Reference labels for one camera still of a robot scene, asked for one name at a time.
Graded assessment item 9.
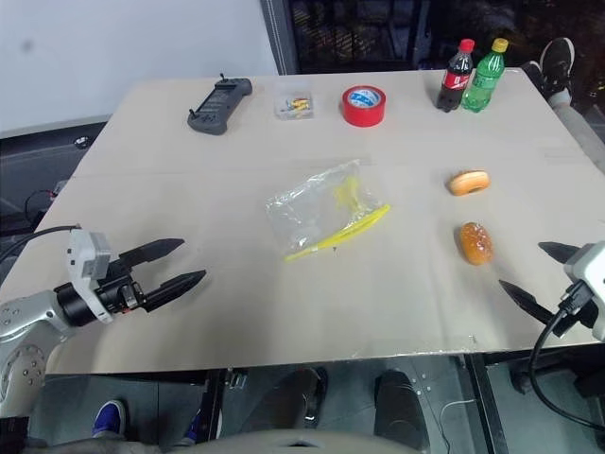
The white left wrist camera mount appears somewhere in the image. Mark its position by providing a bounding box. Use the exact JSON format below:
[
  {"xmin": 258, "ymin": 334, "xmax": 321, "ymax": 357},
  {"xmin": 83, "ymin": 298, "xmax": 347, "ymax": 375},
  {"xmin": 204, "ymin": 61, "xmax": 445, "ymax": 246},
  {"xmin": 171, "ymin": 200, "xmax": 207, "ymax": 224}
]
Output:
[{"xmin": 65, "ymin": 228, "xmax": 115, "ymax": 325}]

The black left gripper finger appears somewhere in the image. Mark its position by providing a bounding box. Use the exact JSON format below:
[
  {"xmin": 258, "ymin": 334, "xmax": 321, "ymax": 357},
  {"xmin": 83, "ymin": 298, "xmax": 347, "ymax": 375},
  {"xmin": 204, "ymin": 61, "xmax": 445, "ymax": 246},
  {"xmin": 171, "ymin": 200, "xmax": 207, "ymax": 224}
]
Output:
[
  {"xmin": 117, "ymin": 237, "xmax": 186, "ymax": 268},
  {"xmin": 141, "ymin": 269, "xmax": 208, "ymax": 313}
]

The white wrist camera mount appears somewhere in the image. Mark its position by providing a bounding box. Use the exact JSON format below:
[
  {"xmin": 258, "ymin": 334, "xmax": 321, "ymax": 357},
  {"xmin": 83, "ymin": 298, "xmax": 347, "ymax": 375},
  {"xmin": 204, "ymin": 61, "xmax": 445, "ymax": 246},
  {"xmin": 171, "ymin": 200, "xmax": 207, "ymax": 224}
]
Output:
[
  {"xmin": 65, "ymin": 228, "xmax": 115, "ymax": 325},
  {"xmin": 563, "ymin": 240, "xmax": 605, "ymax": 306}
]

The red tape roll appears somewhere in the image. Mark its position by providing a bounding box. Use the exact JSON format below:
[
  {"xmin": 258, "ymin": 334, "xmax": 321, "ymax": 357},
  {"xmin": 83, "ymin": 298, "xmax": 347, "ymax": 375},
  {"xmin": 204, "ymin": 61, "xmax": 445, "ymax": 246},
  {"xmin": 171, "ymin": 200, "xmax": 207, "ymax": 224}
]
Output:
[{"xmin": 340, "ymin": 85, "xmax": 388, "ymax": 129}]

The black metal rack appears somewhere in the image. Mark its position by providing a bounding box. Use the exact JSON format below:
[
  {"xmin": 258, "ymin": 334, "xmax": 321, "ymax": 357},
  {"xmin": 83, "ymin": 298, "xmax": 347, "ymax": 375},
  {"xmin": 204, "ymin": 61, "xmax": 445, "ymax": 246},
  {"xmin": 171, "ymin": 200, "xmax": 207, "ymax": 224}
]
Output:
[{"xmin": 260, "ymin": 0, "xmax": 605, "ymax": 76}]

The grey trouser leg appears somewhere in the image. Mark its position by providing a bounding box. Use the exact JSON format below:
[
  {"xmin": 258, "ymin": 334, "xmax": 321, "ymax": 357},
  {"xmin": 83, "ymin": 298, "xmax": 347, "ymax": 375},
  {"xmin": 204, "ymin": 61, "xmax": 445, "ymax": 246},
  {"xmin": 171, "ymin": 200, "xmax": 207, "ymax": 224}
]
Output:
[{"xmin": 546, "ymin": 91, "xmax": 605, "ymax": 172}]

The grey robot torso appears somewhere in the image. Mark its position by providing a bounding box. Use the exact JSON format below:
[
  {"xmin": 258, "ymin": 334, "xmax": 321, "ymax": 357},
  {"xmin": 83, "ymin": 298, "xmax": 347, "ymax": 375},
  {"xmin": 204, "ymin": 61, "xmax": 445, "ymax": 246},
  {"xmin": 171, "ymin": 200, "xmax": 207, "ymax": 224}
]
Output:
[{"xmin": 158, "ymin": 427, "xmax": 427, "ymax": 454}]

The glossy brown round bun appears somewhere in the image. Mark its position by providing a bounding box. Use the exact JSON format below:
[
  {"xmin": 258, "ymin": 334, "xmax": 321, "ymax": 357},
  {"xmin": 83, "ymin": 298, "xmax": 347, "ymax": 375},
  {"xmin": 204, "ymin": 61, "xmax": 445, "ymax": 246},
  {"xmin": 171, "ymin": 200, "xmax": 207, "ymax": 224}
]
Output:
[{"xmin": 458, "ymin": 220, "xmax": 496, "ymax": 267}]

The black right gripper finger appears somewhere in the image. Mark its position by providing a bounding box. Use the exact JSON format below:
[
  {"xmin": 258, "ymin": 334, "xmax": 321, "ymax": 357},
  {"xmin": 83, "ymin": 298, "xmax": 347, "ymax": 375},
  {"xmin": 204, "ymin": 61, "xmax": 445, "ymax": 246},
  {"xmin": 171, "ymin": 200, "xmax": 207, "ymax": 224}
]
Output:
[
  {"xmin": 538, "ymin": 240, "xmax": 580, "ymax": 267},
  {"xmin": 497, "ymin": 278, "xmax": 553, "ymax": 325}
]

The cola bottle with red cap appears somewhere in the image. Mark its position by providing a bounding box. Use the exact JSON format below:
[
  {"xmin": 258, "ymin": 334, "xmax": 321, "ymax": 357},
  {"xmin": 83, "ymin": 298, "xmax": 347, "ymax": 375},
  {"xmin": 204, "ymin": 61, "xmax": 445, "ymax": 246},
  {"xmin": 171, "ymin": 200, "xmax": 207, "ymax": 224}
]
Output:
[{"xmin": 435, "ymin": 38, "xmax": 476, "ymax": 114}]

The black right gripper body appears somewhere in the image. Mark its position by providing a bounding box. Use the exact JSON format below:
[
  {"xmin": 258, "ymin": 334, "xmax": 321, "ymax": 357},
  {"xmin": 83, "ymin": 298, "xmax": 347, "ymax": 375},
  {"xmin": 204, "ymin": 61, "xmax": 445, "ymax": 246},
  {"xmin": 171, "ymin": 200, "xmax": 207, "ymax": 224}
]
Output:
[{"xmin": 547, "ymin": 301, "xmax": 605, "ymax": 342}]

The green bottle with yellow cap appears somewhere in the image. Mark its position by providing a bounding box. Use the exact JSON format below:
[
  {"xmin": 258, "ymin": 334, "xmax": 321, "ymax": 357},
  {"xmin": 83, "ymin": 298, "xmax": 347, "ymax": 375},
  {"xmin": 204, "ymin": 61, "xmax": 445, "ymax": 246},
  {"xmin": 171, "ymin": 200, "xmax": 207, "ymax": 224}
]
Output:
[{"xmin": 459, "ymin": 37, "xmax": 510, "ymax": 114}]

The black table frame leg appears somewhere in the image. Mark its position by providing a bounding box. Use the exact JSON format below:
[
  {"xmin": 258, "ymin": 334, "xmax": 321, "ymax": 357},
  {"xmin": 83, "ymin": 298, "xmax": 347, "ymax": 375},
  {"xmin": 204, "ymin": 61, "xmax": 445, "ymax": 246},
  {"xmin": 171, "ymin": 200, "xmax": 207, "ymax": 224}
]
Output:
[{"xmin": 464, "ymin": 351, "xmax": 503, "ymax": 454}]

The blue shoe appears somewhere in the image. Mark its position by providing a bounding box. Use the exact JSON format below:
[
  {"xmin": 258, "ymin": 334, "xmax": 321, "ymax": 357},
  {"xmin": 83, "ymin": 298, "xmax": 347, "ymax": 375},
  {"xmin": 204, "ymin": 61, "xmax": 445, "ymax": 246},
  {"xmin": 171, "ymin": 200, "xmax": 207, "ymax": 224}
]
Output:
[
  {"xmin": 185, "ymin": 410, "xmax": 205, "ymax": 446},
  {"xmin": 93, "ymin": 398, "xmax": 129, "ymax": 439}
]

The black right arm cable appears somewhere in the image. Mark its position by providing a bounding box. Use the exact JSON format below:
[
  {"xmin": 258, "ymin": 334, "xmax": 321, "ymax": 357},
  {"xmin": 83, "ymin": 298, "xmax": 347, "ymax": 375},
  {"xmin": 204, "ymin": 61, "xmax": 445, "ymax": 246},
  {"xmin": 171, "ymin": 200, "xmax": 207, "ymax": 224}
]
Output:
[{"xmin": 527, "ymin": 280, "xmax": 593, "ymax": 394}]

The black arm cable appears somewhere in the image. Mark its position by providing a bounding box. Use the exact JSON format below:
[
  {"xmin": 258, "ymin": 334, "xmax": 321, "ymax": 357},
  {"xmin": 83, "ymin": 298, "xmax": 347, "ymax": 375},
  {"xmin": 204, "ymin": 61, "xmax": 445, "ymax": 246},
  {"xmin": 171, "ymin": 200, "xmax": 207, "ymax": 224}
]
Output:
[
  {"xmin": 0, "ymin": 225, "xmax": 78, "ymax": 267},
  {"xmin": 527, "ymin": 280, "xmax": 593, "ymax": 394}
]

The dark rounded shape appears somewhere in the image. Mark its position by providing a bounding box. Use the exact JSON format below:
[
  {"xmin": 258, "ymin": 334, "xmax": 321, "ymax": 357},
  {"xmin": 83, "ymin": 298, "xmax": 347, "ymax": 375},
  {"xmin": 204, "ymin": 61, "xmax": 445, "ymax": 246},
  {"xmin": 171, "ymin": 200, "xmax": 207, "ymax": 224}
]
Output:
[
  {"xmin": 372, "ymin": 369, "xmax": 429, "ymax": 451},
  {"xmin": 270, "ymin": 367, "xmax": 329, "ymax": 429}
]

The ring-shaped tan bread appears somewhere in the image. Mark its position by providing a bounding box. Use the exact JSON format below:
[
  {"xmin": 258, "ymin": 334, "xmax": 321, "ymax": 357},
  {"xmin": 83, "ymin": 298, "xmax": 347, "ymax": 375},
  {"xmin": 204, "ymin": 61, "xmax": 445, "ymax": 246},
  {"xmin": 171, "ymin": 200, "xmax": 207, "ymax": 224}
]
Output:
[{"xmin": 447, "ymin": 169, "xmax": 492, "ymax": 198}]

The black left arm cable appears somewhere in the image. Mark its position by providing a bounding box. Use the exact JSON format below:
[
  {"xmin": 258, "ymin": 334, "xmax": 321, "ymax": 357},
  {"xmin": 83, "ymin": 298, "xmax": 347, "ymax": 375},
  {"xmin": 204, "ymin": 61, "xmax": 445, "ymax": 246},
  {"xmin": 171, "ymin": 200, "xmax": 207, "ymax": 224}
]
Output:
[{"xmin": 0, "ymin": 225, "xmax": 78, "ymax": 267}]

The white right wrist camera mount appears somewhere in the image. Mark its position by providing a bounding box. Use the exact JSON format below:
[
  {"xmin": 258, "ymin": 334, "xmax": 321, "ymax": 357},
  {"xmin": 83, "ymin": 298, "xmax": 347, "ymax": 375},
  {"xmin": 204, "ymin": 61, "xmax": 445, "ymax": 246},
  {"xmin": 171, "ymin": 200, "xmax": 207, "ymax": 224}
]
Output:
[{"xmin": 563, "ymin": 240, "xmax": 605, "ymax": 306}]

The black and white shoe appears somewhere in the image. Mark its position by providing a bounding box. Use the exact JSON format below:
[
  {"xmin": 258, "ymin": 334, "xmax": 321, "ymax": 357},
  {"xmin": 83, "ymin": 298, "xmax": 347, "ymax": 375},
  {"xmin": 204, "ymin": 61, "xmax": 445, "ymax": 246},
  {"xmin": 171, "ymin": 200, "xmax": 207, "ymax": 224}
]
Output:
[{"xmin": 521, "ymin": 37, "xmax": 576, "ymax": 103}]

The clear bag with yellow zip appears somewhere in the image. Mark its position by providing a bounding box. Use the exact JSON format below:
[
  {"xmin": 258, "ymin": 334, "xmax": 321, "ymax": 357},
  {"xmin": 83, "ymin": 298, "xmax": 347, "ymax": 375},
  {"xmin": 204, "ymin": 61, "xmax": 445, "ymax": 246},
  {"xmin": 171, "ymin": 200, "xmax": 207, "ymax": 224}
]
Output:
[{"xmin": 264, "ymin": 158, "xmax": 393, "ymax": 263}]

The clear plastic parts box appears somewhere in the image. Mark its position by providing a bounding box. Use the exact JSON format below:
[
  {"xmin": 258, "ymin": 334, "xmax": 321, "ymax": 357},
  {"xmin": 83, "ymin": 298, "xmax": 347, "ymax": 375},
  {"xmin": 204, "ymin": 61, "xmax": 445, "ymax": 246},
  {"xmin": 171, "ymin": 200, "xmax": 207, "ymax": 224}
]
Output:
[{"xmin": 272, "ymin": 79, "xmax": 318, "ymax": 122}]

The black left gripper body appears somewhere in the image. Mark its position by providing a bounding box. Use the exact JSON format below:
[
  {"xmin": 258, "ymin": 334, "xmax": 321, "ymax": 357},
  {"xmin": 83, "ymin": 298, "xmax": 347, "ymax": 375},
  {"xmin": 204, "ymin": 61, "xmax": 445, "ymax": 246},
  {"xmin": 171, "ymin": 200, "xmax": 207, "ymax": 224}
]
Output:
[{"xmin": 96, "ymin": 256, "xmax": 147, "ymax": 317}]

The dark grey handheld controller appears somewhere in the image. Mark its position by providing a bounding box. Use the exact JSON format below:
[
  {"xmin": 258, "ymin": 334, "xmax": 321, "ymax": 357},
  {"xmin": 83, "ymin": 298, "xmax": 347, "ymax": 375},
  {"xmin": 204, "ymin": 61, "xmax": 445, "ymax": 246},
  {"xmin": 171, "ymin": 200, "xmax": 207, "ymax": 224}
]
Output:
[{"xmin": 186, "ymin": 72, "xmax": 253, "ymax": 137}]

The thin white floor cable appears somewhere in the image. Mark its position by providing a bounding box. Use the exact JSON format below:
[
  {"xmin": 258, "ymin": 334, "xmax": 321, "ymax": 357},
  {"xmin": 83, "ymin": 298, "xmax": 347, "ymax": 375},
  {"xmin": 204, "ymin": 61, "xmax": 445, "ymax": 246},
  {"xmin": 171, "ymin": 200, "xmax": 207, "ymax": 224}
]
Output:
[{"xmin": 439, "ymin": 398, "xmax": 479, "ymax": 448}]

